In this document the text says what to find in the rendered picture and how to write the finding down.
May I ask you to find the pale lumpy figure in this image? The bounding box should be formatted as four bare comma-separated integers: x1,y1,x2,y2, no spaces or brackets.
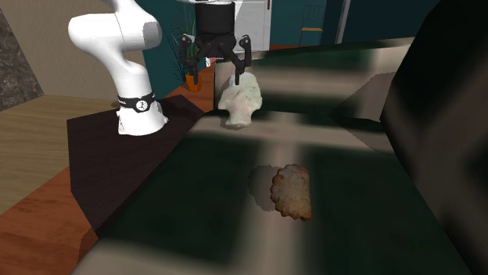
217,72,264,129

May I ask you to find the dark robot stand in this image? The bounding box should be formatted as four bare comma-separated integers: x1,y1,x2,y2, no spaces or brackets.
66,95,207,238

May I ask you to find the green and tan sofa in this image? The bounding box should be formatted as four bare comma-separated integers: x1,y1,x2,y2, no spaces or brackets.
70,0,488,275

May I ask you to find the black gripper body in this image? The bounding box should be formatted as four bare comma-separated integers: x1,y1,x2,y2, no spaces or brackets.
194,2,239,61

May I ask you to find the brown scalloped pastry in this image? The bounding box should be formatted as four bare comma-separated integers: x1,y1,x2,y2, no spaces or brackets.
270,163,313,222

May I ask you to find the white door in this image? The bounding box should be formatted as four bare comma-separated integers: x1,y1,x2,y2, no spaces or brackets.
231,0,273,53

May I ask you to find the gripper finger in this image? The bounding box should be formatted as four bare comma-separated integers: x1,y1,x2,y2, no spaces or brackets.
224,34,253,86
178,34,210,85

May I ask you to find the potted plant in orange pot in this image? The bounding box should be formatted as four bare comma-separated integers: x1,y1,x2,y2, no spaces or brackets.
167,9,204,93

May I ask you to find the wooden chair with yellow seat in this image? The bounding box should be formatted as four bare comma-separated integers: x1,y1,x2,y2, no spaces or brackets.
298,5,325,47

